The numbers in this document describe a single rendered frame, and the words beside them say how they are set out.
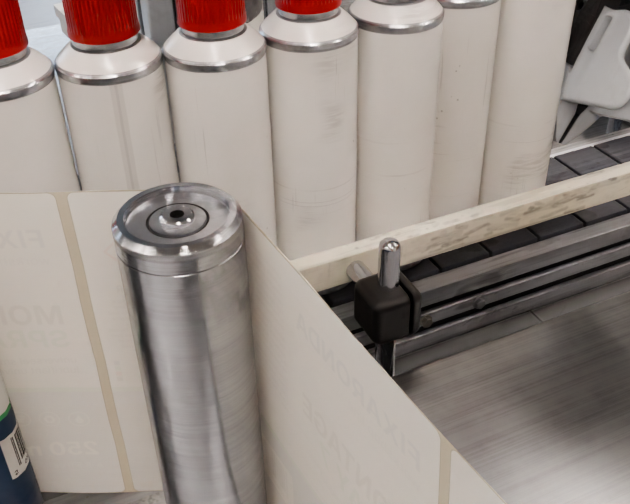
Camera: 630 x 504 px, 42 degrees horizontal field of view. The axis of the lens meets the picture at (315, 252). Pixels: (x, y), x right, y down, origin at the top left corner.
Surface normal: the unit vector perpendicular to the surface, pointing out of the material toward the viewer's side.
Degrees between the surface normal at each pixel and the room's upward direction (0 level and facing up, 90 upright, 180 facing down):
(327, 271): 90
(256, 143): 90
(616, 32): 63
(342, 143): 90
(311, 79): 90
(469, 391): 0
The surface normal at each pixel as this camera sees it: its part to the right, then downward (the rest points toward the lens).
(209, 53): -0.02, -0.22
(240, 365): 0.86, 0.29
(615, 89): -0.81, -0.13
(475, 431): -0.02, -0.81
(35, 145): 0.63, 0.44
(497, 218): 0.43, 0.52
